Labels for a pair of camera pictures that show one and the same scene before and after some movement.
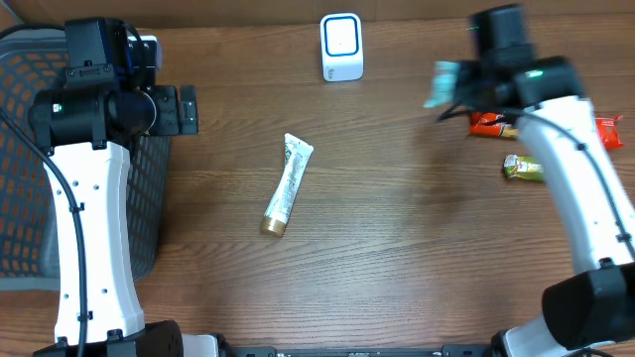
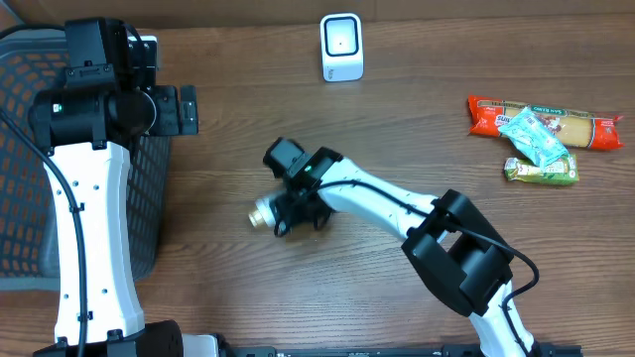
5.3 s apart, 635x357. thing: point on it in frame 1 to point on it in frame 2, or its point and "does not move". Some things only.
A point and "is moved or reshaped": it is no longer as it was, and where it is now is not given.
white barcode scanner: [341, 43] does not move
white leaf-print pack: [297, 157] is moved or reshaped
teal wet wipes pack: [444, 83] is moved or reshaped
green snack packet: [523, 167] does not move
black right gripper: [463, 92] to [298, 209]
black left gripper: [188, 110] does not move
